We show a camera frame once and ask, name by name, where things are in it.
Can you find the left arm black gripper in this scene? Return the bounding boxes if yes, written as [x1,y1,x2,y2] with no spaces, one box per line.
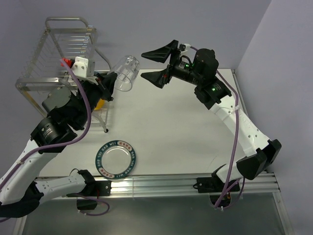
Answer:
[72,70,117,128]

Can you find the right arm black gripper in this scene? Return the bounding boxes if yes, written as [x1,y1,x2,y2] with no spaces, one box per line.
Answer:
[140,40,202,89]

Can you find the clear glass cup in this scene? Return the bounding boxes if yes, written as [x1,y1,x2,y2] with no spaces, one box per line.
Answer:
[108,55,140,92]

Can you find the yellow plastic bowl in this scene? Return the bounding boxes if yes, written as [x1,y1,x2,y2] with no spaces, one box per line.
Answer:
[94,99,105,111]

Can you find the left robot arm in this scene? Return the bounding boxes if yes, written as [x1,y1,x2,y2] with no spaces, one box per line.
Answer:
[0,76,116,222]

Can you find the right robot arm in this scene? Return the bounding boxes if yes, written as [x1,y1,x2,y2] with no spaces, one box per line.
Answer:
[107,40,281,191]

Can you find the metal dish rack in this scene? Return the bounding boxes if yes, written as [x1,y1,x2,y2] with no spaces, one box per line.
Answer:
[16,17,109,132]

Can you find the white plate green rim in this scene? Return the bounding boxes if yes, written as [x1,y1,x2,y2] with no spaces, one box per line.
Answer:
[95,140,137,180]

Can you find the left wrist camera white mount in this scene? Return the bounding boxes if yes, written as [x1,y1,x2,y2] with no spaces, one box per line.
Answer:
[62,56,97,84]

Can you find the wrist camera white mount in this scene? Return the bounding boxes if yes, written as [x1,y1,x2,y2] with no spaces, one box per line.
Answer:
[179,44,191,53]
[62,56,97,84]

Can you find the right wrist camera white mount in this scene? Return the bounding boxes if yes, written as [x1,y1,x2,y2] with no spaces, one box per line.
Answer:
[179,44,191,53]

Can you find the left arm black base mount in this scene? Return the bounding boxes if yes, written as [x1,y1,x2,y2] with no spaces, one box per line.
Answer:
[66,181,112,216]

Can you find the aluminium table edge rail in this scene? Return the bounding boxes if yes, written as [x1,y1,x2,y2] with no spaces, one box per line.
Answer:
[34,171,281,200]

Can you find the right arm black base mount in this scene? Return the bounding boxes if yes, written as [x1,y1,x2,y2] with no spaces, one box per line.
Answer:
[193,177,243,210]

